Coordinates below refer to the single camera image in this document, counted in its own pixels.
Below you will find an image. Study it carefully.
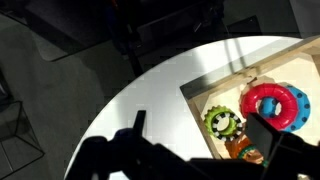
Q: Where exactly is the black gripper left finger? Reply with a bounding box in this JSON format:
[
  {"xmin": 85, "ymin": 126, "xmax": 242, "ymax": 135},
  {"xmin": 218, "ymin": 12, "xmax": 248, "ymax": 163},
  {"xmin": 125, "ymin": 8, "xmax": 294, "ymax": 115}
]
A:
[{"xmin": 133, "ymin": 110, "xmax": 146, "ymax": 136}]

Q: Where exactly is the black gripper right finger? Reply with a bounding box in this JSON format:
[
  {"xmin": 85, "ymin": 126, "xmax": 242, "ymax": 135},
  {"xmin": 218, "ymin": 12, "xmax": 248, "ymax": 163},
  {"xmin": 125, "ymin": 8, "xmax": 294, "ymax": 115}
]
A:
[{"xmin": 245, "ymin": 113, "xmax": 283, "ymax": 160}]

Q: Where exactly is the black and white ring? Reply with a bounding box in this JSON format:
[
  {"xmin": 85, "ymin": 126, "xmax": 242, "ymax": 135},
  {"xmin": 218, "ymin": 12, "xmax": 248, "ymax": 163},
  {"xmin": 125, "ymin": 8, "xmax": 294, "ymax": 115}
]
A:
[{"xmin": 211, "ymin": 111, "xmax": 243, "ymax": 140}]

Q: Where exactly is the wooden slatted tray box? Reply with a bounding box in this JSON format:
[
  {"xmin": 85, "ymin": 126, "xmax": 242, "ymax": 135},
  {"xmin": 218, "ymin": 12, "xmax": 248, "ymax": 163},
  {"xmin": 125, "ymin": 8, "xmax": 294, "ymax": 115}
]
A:
[{"xmin": 181, "ymin": 36, "xmax": 320, "ymax": 159}]

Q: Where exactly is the blue ring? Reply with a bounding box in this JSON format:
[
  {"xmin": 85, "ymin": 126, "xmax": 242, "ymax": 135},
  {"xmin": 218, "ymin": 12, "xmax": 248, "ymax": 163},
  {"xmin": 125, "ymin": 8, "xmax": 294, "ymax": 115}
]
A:
[{"xmin": 259, "ymin": 84, "xmax": 312, "ymax": 132}]

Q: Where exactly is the orange ring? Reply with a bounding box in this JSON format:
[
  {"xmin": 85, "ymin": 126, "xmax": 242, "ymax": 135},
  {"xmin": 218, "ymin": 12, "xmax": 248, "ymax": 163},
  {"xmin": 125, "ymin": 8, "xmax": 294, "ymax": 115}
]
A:
[{"xmin": 224, "ymin": 134, "xmax": 264, "ymax": 165}]

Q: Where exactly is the dark green small ring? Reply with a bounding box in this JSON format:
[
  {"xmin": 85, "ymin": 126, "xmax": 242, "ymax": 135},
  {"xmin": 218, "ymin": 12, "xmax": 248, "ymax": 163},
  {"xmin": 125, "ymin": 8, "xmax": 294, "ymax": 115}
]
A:
[{"xmin": 237, "ymin": 144, "xmax": 269, "ymax": 168}]

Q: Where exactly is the red ring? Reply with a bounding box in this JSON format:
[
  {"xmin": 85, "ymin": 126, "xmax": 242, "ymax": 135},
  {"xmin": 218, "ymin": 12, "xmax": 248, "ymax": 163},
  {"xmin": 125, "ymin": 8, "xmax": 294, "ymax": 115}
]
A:
[{"xmin": 240, "ymin": 83, "xmax": 299, "ymax": 132}]

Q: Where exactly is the lime green ring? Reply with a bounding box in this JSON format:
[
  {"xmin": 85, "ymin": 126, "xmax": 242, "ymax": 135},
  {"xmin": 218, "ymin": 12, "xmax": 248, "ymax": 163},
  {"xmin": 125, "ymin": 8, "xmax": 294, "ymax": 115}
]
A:
[{"xmin": 203, "ymin": 105, "xmax": 244, "ymax": 141}]

